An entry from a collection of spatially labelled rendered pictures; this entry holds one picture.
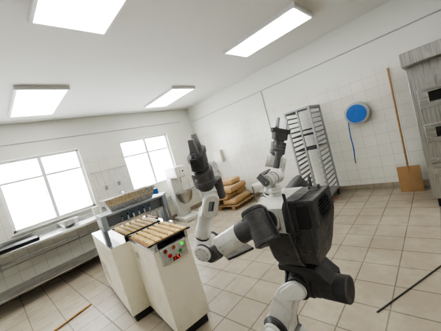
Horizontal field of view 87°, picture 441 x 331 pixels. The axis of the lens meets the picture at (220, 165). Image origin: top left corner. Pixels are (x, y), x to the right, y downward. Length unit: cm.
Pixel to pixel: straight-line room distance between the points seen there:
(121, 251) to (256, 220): 204
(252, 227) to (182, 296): 153
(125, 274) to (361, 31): 502
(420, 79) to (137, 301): 419
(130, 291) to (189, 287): 78
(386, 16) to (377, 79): 94
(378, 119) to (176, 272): 414
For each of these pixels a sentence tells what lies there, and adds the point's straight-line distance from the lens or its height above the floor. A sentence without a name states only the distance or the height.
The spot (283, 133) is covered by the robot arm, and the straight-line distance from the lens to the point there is 141.
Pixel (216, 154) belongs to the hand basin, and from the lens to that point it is 675.
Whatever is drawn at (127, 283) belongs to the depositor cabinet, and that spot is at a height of 44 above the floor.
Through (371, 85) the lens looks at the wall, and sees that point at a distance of 499.
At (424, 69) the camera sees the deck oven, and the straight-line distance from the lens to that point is 392.
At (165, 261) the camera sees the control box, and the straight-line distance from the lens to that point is 215.
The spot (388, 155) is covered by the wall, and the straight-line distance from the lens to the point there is 507.
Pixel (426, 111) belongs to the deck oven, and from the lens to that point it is 392.
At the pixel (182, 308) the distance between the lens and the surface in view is 238.
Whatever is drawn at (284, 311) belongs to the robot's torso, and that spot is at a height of 65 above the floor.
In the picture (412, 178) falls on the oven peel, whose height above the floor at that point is 20.
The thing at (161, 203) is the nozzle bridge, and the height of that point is 107.
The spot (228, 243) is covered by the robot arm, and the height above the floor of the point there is 114.
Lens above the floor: 152
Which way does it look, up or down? 4 degrees down
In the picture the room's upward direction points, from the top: 16 degrees counter-clockwise
